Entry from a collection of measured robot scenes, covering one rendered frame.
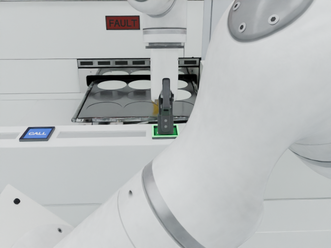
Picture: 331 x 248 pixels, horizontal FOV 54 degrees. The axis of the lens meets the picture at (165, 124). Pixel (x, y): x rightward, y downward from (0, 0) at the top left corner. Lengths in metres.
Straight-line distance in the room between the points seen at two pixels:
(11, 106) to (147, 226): 1.13
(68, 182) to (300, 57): 0.57
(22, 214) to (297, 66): 0.38
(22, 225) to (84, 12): 0.88
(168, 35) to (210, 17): 2.13
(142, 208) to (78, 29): 0.98
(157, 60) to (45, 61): 0.74
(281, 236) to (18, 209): 0.57
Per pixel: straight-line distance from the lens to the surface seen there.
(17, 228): 0.46
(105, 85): 1.17
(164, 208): 0.29
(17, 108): 1.38
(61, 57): 1.26
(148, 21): 0.62
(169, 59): 0.60
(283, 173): 0.72
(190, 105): 0.99
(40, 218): 0.49
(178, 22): 0.62
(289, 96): 0.22
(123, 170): 0.67
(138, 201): 0.31
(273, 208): 0.77
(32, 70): 1.30
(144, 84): 1.16
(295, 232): 0.83
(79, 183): 0.70
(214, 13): 2.73
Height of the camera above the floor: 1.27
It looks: 25 degrees down
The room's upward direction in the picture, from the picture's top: straight up
